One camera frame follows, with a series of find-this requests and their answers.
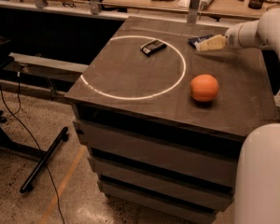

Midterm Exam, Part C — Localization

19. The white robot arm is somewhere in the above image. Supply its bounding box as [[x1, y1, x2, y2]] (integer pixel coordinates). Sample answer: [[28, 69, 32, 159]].
[[194, 7, 280, 224]]

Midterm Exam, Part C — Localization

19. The black floor cable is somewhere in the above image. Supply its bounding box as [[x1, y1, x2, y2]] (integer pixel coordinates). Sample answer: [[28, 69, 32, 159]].
[[0, 72, 66, 224]]

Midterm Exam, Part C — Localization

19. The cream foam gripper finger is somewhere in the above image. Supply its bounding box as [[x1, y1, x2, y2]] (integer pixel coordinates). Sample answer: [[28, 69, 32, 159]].
[[195, 35, 226, 51]]

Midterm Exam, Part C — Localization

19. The blue rxbar blueberry bar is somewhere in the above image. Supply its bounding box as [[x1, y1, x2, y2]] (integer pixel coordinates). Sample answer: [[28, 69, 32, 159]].
[[188, 35, 212, 48]]

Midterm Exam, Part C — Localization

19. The grey metal bracket right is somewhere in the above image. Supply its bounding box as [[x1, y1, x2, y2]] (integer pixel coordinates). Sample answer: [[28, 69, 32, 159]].
[[187, 0, 200, 24]]

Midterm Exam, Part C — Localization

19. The black stand base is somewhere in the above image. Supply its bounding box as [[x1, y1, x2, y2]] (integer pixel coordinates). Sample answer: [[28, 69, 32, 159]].
[[0, 110, 68, 193]]

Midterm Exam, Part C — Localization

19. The black round container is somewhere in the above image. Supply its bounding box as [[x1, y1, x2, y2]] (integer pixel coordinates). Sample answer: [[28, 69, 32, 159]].
[[248, 0, 265, 9]]

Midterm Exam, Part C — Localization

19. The orange fruit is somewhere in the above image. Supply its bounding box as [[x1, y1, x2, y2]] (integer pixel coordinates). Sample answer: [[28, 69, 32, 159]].
[[189, 75, 219, 102]]

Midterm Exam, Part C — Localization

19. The grey drawer cabinet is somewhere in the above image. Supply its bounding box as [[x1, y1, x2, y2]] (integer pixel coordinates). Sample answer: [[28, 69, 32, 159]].
[[66, 17, 278, 224]]

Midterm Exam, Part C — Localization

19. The black snack bar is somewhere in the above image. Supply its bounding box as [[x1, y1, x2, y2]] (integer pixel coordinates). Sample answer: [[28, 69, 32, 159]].
[[140, 40, 167, 57]]

